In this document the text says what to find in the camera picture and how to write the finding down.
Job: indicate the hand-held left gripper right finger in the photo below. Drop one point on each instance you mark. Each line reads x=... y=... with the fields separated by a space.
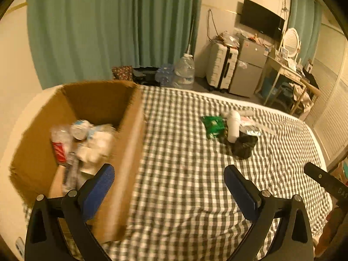
x=239 y=190

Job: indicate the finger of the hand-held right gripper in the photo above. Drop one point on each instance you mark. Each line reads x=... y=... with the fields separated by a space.
x=326 y=178

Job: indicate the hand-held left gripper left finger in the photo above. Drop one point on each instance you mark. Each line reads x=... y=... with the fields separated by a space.
x=100 y=187

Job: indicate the white ointment tube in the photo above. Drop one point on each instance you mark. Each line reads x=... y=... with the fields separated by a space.
x=71 y=171

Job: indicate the large white tissue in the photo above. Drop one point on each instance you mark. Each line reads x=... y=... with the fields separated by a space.
x=95 y=146

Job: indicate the cardboard box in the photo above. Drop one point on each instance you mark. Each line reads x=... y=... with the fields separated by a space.
x=130 y=155

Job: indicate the clear bag with red label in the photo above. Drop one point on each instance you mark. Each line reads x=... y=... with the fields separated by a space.
x=61 y=146

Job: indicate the blue and white packet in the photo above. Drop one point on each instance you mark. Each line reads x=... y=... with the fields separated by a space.
x=81 y=129

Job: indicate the person's right hand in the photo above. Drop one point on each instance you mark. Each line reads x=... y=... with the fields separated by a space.
x=326 y=233

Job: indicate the black crumpled cloth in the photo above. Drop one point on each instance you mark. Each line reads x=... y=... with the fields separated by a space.
x=243 y=146

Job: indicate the grey checked bed sheet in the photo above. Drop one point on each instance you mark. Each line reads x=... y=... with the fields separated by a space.
x=190 y=155

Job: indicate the white plastic bottle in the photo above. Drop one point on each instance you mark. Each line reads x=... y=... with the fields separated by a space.
x=233 y=127

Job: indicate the white louvred closet door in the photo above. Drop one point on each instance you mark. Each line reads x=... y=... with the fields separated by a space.
x=331 y=108

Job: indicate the clear wrapper with red print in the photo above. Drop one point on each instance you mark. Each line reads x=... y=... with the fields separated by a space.
x=255 y=122

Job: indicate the green snack packet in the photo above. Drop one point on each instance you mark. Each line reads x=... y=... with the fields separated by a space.
x=213 y=125

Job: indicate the wooden chair with clothes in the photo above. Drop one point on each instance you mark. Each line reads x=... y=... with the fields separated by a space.
x=299 y=92

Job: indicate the white dressing desk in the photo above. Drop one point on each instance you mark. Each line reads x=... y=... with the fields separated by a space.
x=282 y=70

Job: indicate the floral patterned bag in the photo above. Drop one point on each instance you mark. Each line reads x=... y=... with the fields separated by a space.
x=122 y=72

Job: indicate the grey mini fridge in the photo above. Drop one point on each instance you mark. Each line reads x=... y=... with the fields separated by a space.
x=247 y=70

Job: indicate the black duffel bag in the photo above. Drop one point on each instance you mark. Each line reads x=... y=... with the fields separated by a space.
x=144 y=74

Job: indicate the white suitcase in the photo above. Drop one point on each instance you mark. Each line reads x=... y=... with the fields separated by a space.
x=217 y=65

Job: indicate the pack of water bottles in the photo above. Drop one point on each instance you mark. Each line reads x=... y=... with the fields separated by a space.
x=165 y=74

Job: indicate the large clear water bottle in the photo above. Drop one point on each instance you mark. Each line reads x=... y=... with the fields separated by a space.
x=185 y=70

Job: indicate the white vanity mirror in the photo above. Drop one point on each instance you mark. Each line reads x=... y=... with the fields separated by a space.
x=291 y=42

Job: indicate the green curtain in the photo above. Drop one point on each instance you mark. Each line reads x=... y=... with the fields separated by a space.
x=108 y=27
x=304 y=19

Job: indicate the black wall television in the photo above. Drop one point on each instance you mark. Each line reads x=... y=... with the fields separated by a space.
x=261 y=19

